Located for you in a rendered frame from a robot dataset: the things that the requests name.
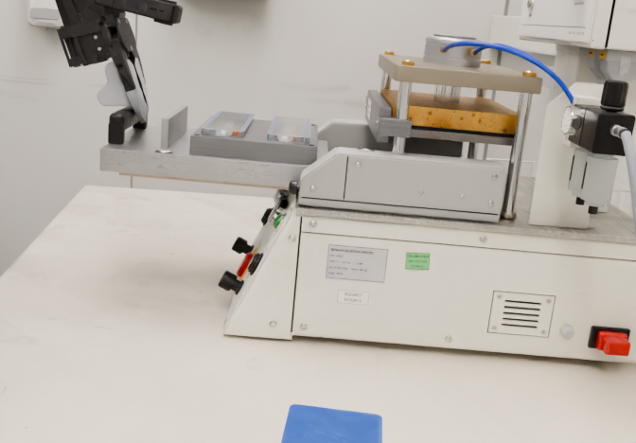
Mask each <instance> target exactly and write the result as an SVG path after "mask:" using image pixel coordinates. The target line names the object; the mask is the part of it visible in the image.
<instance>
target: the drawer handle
mask: <svg viewBox="0 0 636 443"><path fill-rule="evenodd" d="M131 126H132V127H133V128H136V129H147V127H148V118H147V121H146V122H145V123H140V121H139V119H138V118H137V116H136V114H135V112H134V110H133V107H132V106H127V107H125V108H123V109H120V110H118V111H116V112H114V113H112V114H110V117H109V124H108V143H110V144H120V145H122V144H124V142H125V130H127V129H128V128H130V127H131Z"/></svg>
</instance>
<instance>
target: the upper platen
mask: <svg viewBox="0 0 636 443"><path fill-rule="evenodd" d="M380 94H381V95H382V96H383V98H384V99H385V100H386V101H387V103H388V104H389V105H390V107H391V108H392V115H391V117H396V111H397V103H398V90H388V89H380ZM460 95H461V87H455V86H445V85H435V89H434V94H430V93H419V92H412V93H411V100H410V108H409V116H408V118H410V119H411V120H412V129H411V136H410V137H419V138H430V139H441V140H451V141H462V142H472V143H483V144H493V145H504V146H512V140H513V134H514V129H515V122H516V116H517V112H515V111H513V110H511V109H509V108H507V107H505V106H503V105H502V104H500V103H498V102H496V101H494V100H492V99H490V98H481V97H461V96H460Z"/></svg>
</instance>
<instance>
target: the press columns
mask: <svg viewBox="0 0 636 443"><path fill-rule="evenodd" d="M391 82H392V78H391V77H390V76H389V75H388V74H386V73H385V72H384V71H383V70H382V76H381V85H380V89H388V90H391ZM412 84H413V83H412V82H404V81H400V82H399V87H398V96H397V111H396V119H402V120H403V119H404V120H407V119H408V116H409V108H410V100H411V93H412ZM476 97H481V98H486V89H477V90H476ZM532 97H533V94H527V93H520V97H519V104H518V110H517V116H516V122H515V129H514V134H513V140H512V147H511V152H510V159H509V165H508V172H507V177H506V184H505V190H504V195H503V207H502V209H501V214H500V217H501V218H504V219H516V218H517V212H515V204H516V199H517V193H518V186H519V180H520V175H521V163H522V158H523V152H524V146H525V139H526V134H527V128H528V122H529V116H530V110H531V104H532ZM405 140H406V138H405V137H394V136H393V145H392V152H391V153H393V154H404V148H405ZM478 149H479V143H472V142H469V143H468V157H467V158H468V159H477V155H478Z"/></svg>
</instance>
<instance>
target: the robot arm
mask: <svg viewBox="0 0 636 443"><path fill-rule="evenodd" d="M55 1H56V4H57V7H58V10H59V13H60V16H61V18H62V23H63V26H61V27H60V28H59V29H57V31H58V34H59V37H60V40H61V43H62V48H63V51H64V54H65V57H66V59H67V62H68V65H69V67H73V66H74V67H80V66H87V65H90V64H96V63H100V62H106V61H109V59H110V58H112V59H113V61H112V62H108V63H107V64H106V66H105V74H106V78H107V83H106V85H105V86H103V87H102V88H101V89H100V90H99V91H98V92H97V100H98V102H99V103H100V104H101V105H103V106H132V108H133V110H134V112H135V114H136V116H137V118H138V119H139V121H140V123H145V122H146V121H147V117H148V112H149V100H148V93H147V88H146V81H145V77H144V72H143V68H142V63H141V60H140V57H139V54H138V51H137V48H136V41H135V38H134V35H133V31H132V27H131V25H130V22H129V20H128V19H127V18H125V16H126V12H125V11H127V12H130V13H134V14H138V15H141V16H145V17H149V18H151V19H154V20H153V22H156V23H159V24H160V25H163V26H166V25H168V26H172V25H173V24H179V23H180V22H181V18H182V13H183V7H182V6H179V5H177V2H175V1H172V0H55ZM63 39H64V40H63ZM64 41H65V43H64ZM65 44H66V46H67V49H68V52H69V55H70V57H71V59H70V58H69V55H68V52H67V49H66V46H65Z"/></svg>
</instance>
